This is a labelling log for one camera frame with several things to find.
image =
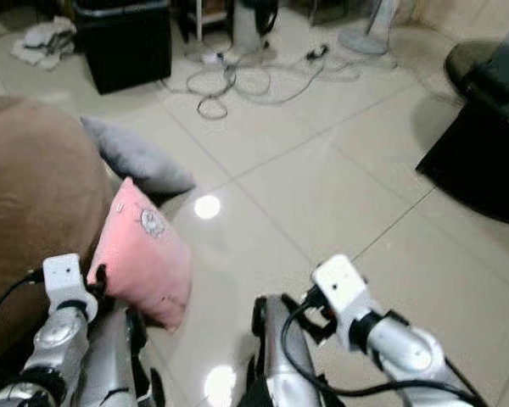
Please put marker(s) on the silver robot right leg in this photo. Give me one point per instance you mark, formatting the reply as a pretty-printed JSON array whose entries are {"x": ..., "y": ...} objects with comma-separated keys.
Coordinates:
[{"x": 284, "y": 356}]

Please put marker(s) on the silver robot left leg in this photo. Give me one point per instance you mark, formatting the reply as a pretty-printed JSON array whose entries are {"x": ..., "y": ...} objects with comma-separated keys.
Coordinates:
[{"x": 114, "y": 365}]

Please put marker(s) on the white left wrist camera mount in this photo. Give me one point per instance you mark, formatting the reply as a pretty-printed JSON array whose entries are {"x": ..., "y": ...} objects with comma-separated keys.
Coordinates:
[{"x": 64, "y": 280}]

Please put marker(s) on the pink pillow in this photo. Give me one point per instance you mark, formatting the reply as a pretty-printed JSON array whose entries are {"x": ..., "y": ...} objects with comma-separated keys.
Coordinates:
[{"x": 144, "y": 263}]

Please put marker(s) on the black power adapter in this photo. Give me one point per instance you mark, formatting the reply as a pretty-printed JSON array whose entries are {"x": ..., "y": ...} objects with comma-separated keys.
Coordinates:
[{"x": 316, "y": 52}]

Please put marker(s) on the white crumpled cloth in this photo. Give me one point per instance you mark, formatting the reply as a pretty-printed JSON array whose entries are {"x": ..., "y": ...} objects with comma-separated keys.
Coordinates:
[{"x": 44, "y": 44}]

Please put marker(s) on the grey pillow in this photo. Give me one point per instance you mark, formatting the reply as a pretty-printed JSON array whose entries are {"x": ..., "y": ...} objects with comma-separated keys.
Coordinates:
[{"x": 144, "y": 159}]

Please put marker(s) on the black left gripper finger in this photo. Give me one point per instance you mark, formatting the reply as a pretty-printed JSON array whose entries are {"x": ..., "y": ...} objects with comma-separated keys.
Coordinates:
[{"x": 99, "y": 280}]

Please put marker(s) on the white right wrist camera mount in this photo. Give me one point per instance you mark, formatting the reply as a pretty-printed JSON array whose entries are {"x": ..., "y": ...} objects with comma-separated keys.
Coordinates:
[{"x": 341, "y": 288}]

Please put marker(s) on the black low table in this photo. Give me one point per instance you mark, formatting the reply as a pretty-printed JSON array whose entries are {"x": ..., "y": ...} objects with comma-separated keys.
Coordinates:
[{"x": 479, "y": 144}]

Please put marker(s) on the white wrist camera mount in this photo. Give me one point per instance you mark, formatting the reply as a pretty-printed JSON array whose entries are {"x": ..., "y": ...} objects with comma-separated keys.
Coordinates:
[
  {"x": 64, "y": 280},
  {"x": 341, "y": 288}
]

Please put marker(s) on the black box speaker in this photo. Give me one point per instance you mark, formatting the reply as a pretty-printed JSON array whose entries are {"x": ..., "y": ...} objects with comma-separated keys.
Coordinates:
[{"x": 123, "y": 47}]

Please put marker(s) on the white power strip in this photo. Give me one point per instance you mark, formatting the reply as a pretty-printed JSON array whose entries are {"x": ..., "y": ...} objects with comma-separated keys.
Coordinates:
[{"x": 213, "y": 58}]

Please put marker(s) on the silver robot leg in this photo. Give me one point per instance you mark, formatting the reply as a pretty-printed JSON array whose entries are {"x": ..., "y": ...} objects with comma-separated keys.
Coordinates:
[
  {"x": 114, "y": 365},
  {"x": 284, "y": 356}
]

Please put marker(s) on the brown fabric sofa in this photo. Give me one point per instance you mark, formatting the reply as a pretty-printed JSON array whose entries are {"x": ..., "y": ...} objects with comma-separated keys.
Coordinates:
[{"x": 34, "y": 212}]

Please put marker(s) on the grey pedestal fan base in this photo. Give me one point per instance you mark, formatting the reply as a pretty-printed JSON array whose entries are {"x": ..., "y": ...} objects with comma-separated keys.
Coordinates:
[{"x": 367, "y": 38}]

